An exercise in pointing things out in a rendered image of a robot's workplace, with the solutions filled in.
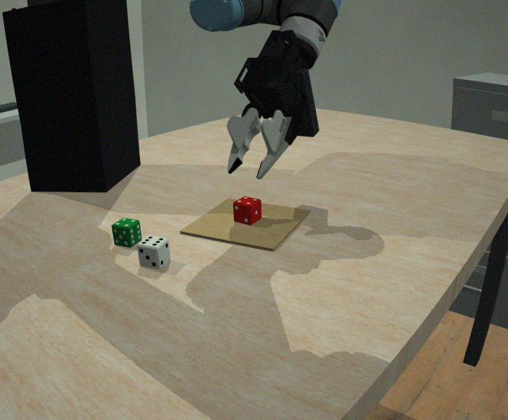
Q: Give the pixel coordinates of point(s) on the tan flat mat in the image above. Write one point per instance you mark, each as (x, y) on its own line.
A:
(275, 225)

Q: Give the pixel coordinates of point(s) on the white die with black pips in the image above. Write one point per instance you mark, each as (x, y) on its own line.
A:
(153, 252)

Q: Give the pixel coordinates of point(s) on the green die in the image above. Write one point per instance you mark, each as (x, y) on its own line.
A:
(126, 232)

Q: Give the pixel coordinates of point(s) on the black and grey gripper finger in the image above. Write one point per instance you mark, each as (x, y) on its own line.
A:
(279, 133)
(242, 130)

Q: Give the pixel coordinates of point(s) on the red die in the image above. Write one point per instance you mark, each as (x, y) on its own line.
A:
(247, 210)

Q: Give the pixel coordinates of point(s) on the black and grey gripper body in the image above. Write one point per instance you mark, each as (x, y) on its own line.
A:
(271, 83)

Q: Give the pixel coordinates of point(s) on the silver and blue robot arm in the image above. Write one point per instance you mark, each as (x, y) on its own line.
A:
(226, 15)

